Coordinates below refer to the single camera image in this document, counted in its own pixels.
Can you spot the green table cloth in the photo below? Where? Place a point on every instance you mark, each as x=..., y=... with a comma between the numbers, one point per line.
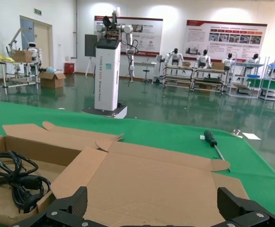
x=163, y=132

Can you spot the red bin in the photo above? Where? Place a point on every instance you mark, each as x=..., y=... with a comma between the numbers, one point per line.
x=69, y=68

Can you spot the wide red white poster board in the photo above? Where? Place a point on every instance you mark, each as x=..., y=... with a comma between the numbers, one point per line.
x=234, y=47

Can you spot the blue plastic bag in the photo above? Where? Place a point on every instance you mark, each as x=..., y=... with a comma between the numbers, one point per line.
x=50, y=70

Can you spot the small silver object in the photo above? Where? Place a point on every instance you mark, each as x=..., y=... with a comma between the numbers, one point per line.
x=237, y=133

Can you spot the small cardboard carton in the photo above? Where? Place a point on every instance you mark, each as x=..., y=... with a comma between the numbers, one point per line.
x=22, y=56

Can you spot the small white humanoid robot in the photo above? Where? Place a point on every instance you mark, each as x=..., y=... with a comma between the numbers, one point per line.
x=32, y=50

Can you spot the black panel on stand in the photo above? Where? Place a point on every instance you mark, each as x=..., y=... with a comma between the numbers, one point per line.
x=90, y=45

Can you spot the white wall pipe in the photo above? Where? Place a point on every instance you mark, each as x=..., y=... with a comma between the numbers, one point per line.
x=75, y=23

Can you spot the beige door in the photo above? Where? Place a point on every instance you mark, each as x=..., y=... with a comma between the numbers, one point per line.
x=41, y=42

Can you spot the black round stool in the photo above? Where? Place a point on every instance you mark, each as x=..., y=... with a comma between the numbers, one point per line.
x=146, y=71

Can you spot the cardboard box with torn rim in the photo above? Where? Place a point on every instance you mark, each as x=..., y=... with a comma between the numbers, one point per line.
x=45, y=146

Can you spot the white crane frame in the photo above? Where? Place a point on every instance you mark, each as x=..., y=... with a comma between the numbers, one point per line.
x=19, y=32

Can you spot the white pipe workbench rack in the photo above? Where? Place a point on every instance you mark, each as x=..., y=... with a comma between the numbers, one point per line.
x=246, y=65
x=208, y=70
x=177, y=71
x=274, y=85

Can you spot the brown cardboard box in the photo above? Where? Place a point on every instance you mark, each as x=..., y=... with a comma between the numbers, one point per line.
x=151, y=189

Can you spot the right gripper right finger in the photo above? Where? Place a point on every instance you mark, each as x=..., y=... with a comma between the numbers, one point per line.
x=236, y=210

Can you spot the yellow bags pile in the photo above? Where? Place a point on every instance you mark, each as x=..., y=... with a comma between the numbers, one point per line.
x=2, y=58

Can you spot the white paper sheet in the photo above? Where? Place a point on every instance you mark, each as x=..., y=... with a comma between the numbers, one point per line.
x=252, y=136

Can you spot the green exit sign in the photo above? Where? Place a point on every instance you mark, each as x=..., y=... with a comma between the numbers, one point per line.
x=38, y=11

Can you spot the open cardboard shipping box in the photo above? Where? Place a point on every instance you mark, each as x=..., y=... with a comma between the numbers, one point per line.
x=52, y=81

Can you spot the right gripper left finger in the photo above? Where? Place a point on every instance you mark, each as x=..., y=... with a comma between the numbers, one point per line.
x=68, y=210

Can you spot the white side table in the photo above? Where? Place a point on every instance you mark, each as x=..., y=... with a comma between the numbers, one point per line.
x=149, y=63

